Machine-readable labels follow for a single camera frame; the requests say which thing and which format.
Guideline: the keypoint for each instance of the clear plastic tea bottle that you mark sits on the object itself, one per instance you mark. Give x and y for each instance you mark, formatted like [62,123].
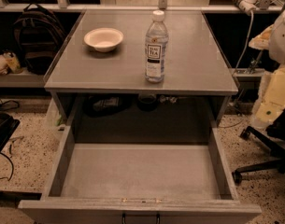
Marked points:
[156,41]

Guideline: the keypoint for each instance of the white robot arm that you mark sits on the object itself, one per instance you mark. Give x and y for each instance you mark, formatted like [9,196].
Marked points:
[271,101]

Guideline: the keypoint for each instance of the open grey top drawer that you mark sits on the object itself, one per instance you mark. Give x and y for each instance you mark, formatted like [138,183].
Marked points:
[95,183]

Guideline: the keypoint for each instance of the dark round cup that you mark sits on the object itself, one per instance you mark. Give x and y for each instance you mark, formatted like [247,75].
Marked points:
[147,102]

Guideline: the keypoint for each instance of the dark bag under cabinet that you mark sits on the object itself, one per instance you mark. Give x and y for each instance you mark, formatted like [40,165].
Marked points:
[105,105]

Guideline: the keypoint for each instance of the white paper bowl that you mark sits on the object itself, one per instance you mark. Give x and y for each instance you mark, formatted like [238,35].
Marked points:
[103,39]

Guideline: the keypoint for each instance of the metal clamp stand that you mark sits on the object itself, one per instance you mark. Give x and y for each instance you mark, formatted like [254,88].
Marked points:
[254,63]

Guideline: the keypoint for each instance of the grey side shelf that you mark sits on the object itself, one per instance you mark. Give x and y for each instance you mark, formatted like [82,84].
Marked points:
[24,79]

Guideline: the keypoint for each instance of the dark brown backpack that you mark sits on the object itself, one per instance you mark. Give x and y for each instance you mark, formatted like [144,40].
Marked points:
[39,35]

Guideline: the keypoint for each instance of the black case on floor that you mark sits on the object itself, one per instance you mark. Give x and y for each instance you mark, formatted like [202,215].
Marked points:
[8,125]

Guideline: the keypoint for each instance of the plush toy on shelf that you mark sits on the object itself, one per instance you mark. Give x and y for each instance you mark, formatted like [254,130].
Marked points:
[9,62]

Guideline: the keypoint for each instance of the white power strip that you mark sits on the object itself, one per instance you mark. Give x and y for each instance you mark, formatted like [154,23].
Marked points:
[246,5]

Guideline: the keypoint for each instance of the black drawer handle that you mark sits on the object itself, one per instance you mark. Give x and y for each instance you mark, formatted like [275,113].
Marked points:
[127,219]

